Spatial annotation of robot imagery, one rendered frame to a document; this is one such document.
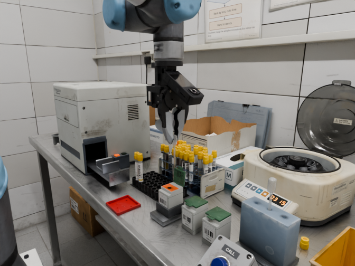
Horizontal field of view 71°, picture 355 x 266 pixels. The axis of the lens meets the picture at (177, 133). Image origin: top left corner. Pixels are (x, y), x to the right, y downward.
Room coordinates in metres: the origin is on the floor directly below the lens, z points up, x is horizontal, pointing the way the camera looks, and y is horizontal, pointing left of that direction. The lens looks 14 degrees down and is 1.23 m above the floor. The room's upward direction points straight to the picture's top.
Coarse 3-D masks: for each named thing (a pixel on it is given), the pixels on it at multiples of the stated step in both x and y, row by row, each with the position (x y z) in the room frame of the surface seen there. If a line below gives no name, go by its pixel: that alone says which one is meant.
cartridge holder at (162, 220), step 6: (156, 204) 0.56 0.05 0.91; (180, 204) 0.55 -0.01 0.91; (156, 210) 0.56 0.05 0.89; (162, 210) 0.54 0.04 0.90; (168, 210) 0.52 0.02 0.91; (174, 210) 0.53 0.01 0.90; (180, 210) 0.55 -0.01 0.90; (150, 216) 0.55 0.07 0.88; (156, 216) 0.53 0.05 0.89; (162, 216) 0.53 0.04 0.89; (168, 216) 0.52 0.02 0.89; (174, 216) 0.53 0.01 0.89; (180, 216) 0.54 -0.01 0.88; (162, 222) 0.51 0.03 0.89; (168, 222) 0.52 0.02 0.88
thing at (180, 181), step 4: (176, 168) 0.58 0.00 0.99; (180, 168) 0.58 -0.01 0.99; (176, 172) 0.58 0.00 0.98; (180, 172) 0.57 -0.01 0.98; (184, 172) 0.56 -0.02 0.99; (176, 176) 0.58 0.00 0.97; (180, 176) 0.57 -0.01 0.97; (184, 176) 0.56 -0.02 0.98; (176, 180) 0.58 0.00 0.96; (180, 180) 0.57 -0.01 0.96; (184, 180) 0.56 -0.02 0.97; (180, 184) 0.57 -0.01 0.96
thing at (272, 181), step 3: (270, 177) 0.42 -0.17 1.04; (273, 177) 0.42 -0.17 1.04; (270, 180) 0.42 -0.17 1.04; (273, 180) 0.41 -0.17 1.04; (276, 180) 0.42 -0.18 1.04; (270, 183) 0.41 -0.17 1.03; (273, 183) 0.41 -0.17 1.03; (276, 183) 0.42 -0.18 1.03; (267, 186) 0.42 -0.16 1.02; (270, 186) 0.41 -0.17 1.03; (273, 186) 0.41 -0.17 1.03; (267, 189) 0.42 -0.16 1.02; (270, 189) 0.41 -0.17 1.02; (273, 189) 0.41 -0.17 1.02; (270, 192) 0.41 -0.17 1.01; (273, 192) 0.41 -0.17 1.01
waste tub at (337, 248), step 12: (348, 228) 0.36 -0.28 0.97; (336, 240) 0.33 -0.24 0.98; (348, 240) 0.36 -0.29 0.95; (324, 252) 0.31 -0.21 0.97; (336, 252) 0.34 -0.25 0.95; (348, 252) 0.36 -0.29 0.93; (312, 264) 0.29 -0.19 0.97; (324, 264) 0.31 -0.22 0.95; (336, 264) 0.34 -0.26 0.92; (348, 264) 0.36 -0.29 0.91
